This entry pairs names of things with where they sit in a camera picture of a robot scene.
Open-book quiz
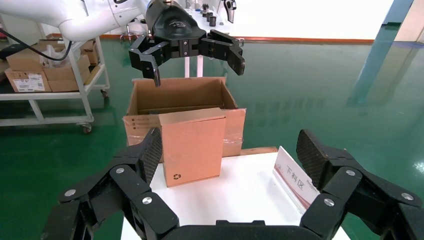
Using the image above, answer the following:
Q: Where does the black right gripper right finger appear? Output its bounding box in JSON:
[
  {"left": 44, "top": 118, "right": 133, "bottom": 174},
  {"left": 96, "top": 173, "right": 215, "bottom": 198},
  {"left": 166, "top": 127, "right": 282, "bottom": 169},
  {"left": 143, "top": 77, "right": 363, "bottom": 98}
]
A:
[{"left": 295, "top": 129, "right": 424, "bottom": 240}]

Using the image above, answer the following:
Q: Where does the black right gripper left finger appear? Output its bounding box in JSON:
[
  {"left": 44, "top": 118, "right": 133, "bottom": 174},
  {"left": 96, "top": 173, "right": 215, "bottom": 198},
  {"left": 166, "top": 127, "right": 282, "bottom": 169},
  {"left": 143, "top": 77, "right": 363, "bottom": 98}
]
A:
[{"left": 41, "top": 127, "right": 180, "bottom": 240}]

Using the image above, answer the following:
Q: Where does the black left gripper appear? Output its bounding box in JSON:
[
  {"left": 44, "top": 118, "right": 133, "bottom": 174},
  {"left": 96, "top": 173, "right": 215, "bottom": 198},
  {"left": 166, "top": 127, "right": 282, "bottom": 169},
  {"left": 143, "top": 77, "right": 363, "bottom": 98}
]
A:
[{"left": 128, "top": 0, "right": 247, "bottom": 88}]

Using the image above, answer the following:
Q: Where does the large open cardboard box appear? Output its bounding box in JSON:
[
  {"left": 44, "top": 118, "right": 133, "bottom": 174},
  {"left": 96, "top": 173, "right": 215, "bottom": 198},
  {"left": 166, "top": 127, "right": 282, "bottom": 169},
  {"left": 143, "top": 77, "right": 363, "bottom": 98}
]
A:
[{"left": 122, "top": 76, "right": 247, "bottom": 163}]

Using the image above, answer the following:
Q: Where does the small brown cardboard box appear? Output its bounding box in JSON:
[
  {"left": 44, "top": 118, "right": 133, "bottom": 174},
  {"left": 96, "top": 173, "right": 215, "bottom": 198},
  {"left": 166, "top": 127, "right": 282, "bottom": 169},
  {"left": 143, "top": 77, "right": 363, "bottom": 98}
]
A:
[{"left": 79, "top": 39, "right": 100, "bottom": 66}]

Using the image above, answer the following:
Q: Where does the cardboard box with white label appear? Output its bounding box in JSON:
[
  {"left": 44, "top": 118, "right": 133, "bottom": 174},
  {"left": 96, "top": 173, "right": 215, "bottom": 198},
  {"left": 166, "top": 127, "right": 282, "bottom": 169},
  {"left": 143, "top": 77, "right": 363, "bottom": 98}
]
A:
[{"left": 3, "top": 68, "right": 53, "bottom": 94}]

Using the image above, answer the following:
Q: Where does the wide plain cardboard box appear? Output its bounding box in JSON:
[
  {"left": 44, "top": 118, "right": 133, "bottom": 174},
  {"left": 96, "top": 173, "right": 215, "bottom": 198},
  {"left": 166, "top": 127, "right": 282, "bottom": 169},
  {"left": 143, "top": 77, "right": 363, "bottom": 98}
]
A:
[{"left": 5, "top": 42, "right": 67, "bottom": 73}]

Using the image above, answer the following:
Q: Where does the acrylic sign with red print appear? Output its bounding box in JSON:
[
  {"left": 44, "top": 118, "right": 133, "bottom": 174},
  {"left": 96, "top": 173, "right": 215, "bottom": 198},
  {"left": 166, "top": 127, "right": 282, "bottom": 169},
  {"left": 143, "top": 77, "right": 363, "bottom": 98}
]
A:
[{"left": 272, "top": 145, "right": 321, "bottom": 215}]

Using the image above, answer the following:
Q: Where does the black hanging tool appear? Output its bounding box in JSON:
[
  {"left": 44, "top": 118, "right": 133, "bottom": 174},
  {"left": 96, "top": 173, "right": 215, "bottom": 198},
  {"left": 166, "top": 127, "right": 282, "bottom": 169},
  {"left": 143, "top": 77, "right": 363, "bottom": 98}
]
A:
[{"left": 222, "top": 0, "right": 238, "bottom": 24}]

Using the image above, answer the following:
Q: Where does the brown wooden board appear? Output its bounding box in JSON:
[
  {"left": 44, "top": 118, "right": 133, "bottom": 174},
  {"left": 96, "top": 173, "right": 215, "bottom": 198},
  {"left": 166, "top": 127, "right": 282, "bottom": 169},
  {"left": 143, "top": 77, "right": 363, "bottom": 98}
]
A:
[{"left": 239, "top": 146, "right": 279, "bottom": 157}]

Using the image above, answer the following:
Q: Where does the white metal trolley rack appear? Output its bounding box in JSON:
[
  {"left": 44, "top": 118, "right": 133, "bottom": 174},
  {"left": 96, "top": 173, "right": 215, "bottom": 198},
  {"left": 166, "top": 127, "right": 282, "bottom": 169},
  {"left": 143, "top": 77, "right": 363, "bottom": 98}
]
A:
[{"left": 0, "top": 23, "right": 111, "bottom": 133}]

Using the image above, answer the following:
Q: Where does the clear plastic bag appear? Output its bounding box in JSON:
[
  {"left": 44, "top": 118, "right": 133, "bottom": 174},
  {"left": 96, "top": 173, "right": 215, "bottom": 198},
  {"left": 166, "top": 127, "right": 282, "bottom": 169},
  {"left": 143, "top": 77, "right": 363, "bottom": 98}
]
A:
[{"left": 39, "top": 44, "right": 82, "bottom": 69}]

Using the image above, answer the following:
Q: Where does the black cushion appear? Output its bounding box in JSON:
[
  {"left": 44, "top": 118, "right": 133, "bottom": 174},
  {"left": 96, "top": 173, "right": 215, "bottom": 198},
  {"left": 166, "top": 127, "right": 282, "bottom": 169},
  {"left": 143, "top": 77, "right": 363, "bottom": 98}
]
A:
[{"left": 0, "top": 43, "right": 30, "bottom": 61}]

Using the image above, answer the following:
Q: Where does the blue pillar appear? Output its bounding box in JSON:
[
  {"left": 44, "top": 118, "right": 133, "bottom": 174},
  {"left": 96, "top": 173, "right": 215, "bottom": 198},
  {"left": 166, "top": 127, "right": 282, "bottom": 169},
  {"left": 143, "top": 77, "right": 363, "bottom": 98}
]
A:
[{"left": 382, "top": 0, "right": 415, "bottom": 27}]

